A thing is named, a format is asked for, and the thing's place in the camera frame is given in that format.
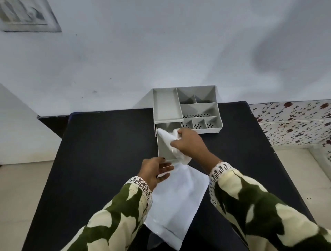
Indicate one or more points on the framed wall picture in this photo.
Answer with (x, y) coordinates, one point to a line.
(27, 15)

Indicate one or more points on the person's right thumb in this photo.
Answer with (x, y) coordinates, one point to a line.
(175, 146)

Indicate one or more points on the person's left forearm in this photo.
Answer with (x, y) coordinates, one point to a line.
(113, 222)

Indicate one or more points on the person's left middle finger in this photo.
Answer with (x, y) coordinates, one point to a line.
(163, 175)

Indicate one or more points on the white flat bag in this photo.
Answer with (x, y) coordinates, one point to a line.
(178, 199)

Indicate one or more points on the person's left hand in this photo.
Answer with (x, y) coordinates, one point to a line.
(150, 172)

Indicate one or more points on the white cloth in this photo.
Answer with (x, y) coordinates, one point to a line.
(168, 138)

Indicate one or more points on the person's right hand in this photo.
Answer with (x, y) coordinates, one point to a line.
(192, 147)

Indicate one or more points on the person's left thumb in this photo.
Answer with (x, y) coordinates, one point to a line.
(160, 159)

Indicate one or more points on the grey organizer drawer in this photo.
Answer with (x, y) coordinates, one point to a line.
(164, 148)

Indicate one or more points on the person's right forearm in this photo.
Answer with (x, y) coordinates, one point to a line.
(261, 209)

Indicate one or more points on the grey compartment organizer box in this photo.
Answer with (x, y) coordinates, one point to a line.
(166, 106)

